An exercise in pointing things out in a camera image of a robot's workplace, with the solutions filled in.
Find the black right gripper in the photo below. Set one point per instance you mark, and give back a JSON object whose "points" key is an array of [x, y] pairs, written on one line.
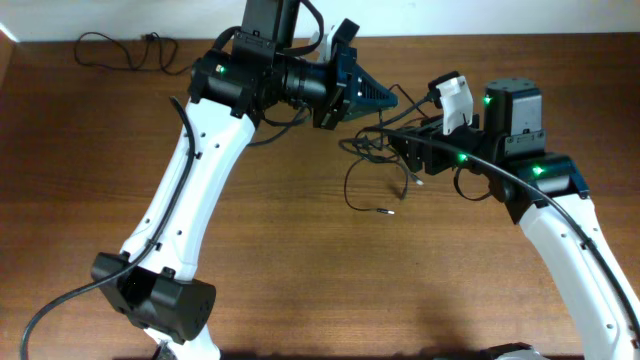
{"points": [[433, 163]]}

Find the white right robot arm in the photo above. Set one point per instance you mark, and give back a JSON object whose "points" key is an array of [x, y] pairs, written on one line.
{"points": [[544, 193]]}

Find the black base at table edge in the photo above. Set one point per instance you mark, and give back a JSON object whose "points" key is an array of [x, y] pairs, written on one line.
{"points": [[512, 351]]}

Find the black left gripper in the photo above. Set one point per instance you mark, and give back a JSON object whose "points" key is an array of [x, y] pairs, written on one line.
{"points": [[339, 106]]}

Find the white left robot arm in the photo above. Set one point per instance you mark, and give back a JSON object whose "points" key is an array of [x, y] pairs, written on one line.
{"points": [[250, 68]]}

